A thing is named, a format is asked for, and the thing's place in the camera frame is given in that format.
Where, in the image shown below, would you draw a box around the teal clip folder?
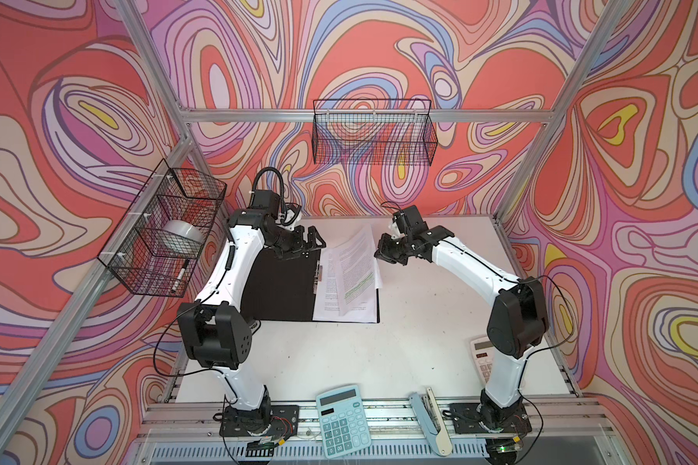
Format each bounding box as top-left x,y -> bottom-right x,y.
239,248 -> 382,325

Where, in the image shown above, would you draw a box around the white printed paper sheets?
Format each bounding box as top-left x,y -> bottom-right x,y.
333,225 -> 381,324

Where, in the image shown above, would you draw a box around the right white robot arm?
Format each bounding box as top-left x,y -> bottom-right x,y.
375,226 -> 550,410

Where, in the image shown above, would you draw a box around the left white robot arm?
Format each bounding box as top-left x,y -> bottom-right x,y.
176,209 -> 326,417

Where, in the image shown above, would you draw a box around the black silver stapler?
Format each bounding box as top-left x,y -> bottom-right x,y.
249,320 -> 262,337

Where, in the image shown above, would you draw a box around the black marker pen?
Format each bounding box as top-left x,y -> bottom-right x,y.
171,259 -> 190,294

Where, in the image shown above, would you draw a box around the white tape roll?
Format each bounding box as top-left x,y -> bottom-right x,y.
163,220 -> 205,243

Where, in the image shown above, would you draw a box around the pink white calculator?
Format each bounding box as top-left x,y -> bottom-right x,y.
469,335 -> 524,386

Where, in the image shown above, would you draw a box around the light blue stapler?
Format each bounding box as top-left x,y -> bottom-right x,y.
408,387 -> 453,457

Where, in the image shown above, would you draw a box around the teal calculator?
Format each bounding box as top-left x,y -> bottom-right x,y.
316,385 -> 371,459

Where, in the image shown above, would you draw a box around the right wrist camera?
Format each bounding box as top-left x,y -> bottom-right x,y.
393,205 -> 428,236

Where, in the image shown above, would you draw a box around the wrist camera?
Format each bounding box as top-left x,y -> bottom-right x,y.
393,205 -> 428,236
248,190 -> 302,228

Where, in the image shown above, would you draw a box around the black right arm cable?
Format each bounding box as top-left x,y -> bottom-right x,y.
380,200 -> 577,460

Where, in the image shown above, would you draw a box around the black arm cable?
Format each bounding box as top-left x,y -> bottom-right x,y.
152,167 -> 286,460
380,200 -> 577,460

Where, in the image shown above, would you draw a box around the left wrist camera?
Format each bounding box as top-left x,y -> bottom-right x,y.
248,190 -> 302,228

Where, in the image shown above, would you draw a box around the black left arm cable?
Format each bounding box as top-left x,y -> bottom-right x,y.
152,167 -> 286,460

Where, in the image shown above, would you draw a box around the black wire basket back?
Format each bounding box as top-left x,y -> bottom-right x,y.
311,97 -> 438,167

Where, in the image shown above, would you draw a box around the black wire basket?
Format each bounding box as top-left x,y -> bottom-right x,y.
97,161 -> 227,298
311,97 -> 438,167

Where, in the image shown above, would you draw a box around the black wire basket left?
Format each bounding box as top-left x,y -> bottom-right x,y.
97,161 -> 227,298

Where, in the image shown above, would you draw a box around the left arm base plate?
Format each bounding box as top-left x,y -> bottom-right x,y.
213,404 -> 300,439

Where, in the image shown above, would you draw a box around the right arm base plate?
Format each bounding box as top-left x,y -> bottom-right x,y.
442,399 -> 532,436

